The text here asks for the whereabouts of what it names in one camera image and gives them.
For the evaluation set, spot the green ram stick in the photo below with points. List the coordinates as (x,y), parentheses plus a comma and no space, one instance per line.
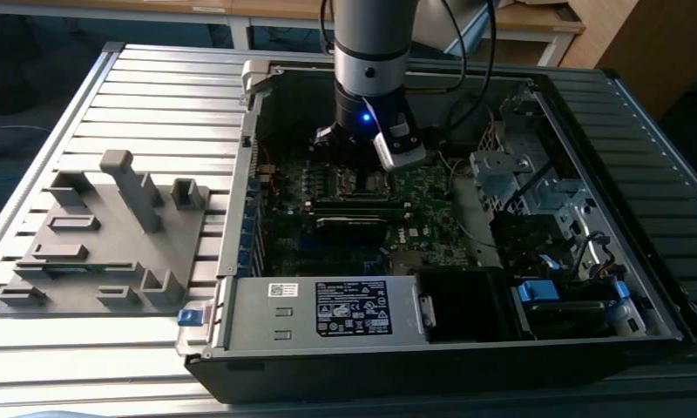
(72,269)

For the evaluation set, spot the cpu socket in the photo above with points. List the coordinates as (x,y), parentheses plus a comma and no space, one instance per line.
(364,196)

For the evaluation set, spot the grey parts rack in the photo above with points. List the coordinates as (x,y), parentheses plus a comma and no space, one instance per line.
(128,261)

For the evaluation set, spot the silver cpu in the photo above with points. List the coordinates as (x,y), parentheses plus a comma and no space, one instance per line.
(376,183)

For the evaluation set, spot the black rating label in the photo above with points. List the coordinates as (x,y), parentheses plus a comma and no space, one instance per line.
(351,307)

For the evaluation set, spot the wooden cabinet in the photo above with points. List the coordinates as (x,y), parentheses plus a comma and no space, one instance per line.
(656,43)

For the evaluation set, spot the white barcode label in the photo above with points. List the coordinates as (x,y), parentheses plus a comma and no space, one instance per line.
(283,290)

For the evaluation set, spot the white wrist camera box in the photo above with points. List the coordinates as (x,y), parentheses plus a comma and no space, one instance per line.
(404,159)

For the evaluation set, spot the finned chipset heatsink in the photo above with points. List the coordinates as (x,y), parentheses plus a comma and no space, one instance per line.
(407,260)

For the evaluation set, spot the wooden desk white frame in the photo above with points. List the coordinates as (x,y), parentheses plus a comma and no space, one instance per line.
(546,24)

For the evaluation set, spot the green motherboard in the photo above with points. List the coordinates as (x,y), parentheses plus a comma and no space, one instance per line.
(442,217)

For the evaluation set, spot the black pc case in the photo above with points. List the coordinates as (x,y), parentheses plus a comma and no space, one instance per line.
(383,379)

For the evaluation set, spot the silver metal drive cage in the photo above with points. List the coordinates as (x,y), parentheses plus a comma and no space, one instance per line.
(496,167)

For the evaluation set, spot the blue plastic drive latch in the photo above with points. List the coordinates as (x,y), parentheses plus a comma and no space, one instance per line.
(620,289)
(538,289)

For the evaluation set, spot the black hard disk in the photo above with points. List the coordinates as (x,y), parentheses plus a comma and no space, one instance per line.
(564,318)

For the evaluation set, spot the silver power supply unit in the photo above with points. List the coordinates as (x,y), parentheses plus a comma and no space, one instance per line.
(250,305)

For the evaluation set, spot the black plastic air shroud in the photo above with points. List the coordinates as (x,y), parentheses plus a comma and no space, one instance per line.
(459,305)

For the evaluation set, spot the blue case side latch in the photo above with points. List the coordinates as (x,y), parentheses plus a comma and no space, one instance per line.
(187,318)

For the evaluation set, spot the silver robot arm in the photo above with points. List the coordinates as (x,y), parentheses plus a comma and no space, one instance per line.
(372,48)

